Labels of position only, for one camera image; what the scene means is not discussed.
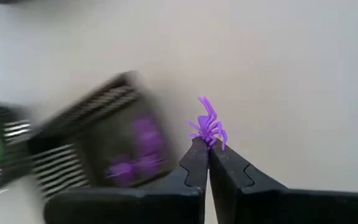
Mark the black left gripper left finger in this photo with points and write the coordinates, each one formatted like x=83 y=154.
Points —
x=166 y=202

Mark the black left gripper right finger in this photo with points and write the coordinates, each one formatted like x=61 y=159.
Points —
x=259 y=205

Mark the purple plastic toy spider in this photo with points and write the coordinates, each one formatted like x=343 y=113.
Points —
x=148 y=130
x=123 y=169
x=205 y=124
x=151 y=163

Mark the black plastic slotted basket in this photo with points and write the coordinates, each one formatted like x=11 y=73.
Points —
x=14 y=140
x=82 y=146

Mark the grey table mat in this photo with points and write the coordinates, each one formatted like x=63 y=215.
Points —
x=291 y=93

